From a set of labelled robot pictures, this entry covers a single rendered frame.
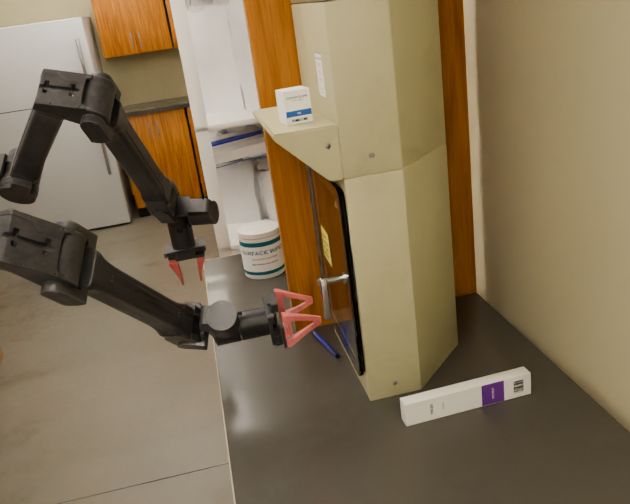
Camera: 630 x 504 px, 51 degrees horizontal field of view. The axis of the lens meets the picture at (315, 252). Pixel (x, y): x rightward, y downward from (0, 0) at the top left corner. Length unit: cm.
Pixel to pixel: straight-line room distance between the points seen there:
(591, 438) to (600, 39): 68
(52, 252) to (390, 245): 61
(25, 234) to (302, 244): 80
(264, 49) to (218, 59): 103
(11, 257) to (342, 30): 63
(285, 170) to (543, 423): 77
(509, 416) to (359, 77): 68
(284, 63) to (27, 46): 472
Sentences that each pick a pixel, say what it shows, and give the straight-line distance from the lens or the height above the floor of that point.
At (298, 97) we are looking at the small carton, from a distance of 123.
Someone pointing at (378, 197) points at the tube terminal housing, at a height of 137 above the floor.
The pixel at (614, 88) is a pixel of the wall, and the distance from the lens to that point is 121.
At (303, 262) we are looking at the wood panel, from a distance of 163.
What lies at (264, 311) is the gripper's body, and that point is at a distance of 129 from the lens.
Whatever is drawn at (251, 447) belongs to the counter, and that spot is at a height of 94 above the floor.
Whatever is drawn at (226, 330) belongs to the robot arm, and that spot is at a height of 118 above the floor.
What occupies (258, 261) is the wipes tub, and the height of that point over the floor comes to 100.
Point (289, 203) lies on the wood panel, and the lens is 158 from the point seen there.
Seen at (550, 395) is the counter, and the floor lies 94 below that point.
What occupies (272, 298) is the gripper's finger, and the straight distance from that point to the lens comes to 132.
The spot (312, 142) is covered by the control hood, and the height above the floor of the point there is 149.
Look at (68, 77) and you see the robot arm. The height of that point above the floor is 164.
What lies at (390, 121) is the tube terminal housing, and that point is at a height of 150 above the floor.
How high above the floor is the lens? 172
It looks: 21 degrees down
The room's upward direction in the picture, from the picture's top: 8 degrees counter-clockwise
